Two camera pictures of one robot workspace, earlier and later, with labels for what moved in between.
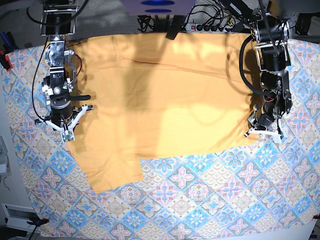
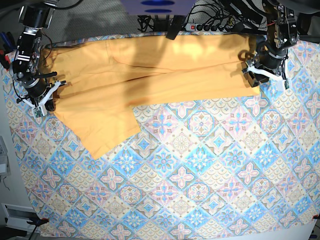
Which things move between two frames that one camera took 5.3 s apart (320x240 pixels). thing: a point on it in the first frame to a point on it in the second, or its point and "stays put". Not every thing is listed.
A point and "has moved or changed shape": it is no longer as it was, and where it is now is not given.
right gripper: [264, 122] to [269, 63]
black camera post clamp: [175, 26] stays put
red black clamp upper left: [5, 60] stays put
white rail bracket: [16, 216] stays put
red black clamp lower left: [38, 222] stays put
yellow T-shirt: [153, 97] has moved or changed shape
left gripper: [64, 118] to [38, 92]
